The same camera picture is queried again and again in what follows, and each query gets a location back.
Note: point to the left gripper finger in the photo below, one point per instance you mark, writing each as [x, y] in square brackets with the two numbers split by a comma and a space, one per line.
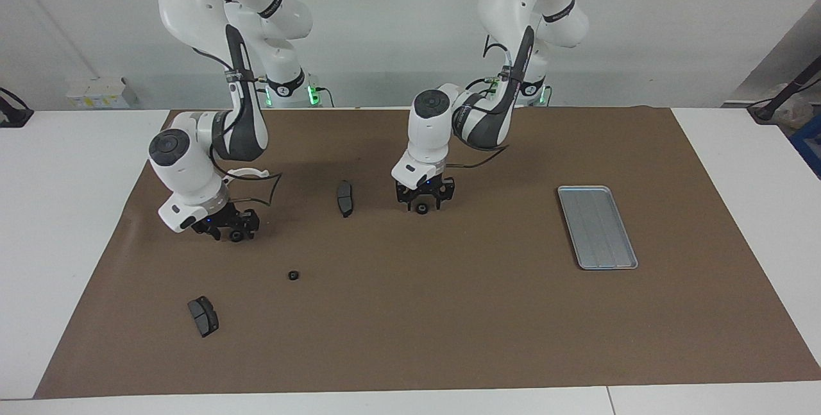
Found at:
[437, 202]
[409, 204]

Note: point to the black stand pole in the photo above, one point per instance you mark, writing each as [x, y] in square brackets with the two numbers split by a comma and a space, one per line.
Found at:
[766, 110]

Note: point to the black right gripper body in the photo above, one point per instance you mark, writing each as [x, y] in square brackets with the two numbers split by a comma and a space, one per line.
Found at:
[221, 219]

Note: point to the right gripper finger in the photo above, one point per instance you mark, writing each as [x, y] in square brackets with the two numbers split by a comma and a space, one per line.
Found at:
[216, 234]
[249, 231]

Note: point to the brown table mat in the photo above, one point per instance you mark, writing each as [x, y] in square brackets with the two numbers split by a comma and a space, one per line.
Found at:
[417, 306]

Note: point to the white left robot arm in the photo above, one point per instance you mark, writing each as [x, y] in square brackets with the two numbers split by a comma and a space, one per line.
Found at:
[430, 139]

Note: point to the black table clamp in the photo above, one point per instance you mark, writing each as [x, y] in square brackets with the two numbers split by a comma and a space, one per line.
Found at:
[13, 117]

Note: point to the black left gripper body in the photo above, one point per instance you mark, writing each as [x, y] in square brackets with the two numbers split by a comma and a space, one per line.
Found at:
[423, 187]

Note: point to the long dark grey brake pad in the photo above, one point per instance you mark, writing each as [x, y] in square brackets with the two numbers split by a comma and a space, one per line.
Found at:
[344, 198]

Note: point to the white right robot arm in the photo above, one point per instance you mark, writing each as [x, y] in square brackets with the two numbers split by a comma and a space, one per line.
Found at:
[192, 171]

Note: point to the grooved dark grey brake pad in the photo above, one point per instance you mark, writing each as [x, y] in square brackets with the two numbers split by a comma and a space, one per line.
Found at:
[204, 317]

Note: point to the silver metal tray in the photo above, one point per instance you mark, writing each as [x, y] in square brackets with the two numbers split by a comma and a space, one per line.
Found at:
[596, 229]

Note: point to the white curved plastic bracket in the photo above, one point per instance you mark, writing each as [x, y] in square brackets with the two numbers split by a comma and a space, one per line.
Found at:
[253, 172]

